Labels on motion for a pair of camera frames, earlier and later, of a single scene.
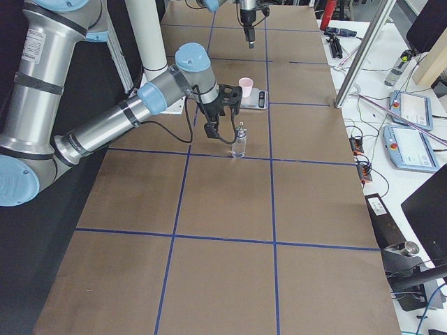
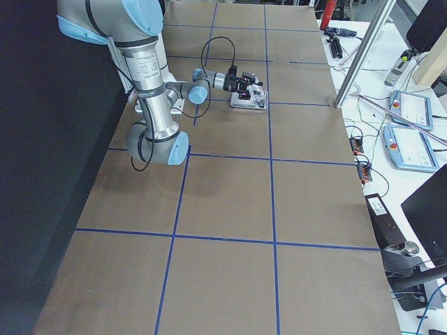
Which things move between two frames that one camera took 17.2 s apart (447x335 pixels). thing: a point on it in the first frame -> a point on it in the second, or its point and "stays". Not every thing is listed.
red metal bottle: (329, 9) stays
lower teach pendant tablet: (409, 149) stays
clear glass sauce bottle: (239, 147) -> (260, 97)
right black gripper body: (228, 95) -> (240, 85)
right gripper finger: (217, 123) -> (245, 95)
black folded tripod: (336, 47) stays
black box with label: (386, 231) stays
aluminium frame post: (379, 23) stays
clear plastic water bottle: (397, 68) stays
